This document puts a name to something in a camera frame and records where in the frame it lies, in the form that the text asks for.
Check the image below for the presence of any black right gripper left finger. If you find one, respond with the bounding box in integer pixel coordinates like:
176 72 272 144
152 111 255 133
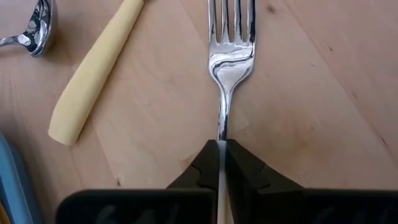
55 139 220 224

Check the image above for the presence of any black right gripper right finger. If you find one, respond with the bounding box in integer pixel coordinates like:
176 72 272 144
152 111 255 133
226 139 398 224

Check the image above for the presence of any orange-handled metal fork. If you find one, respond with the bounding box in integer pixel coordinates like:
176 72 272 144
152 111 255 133
207 0 257 224

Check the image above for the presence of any cream-handled table knife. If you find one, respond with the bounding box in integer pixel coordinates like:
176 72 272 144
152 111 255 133
47 0 146 147

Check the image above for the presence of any orange-handled metal spoon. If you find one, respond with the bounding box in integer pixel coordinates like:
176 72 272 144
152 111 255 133
0 0 58 58

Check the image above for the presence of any blue plastic tray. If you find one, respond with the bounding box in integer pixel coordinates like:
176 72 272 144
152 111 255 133
0 132 44 224

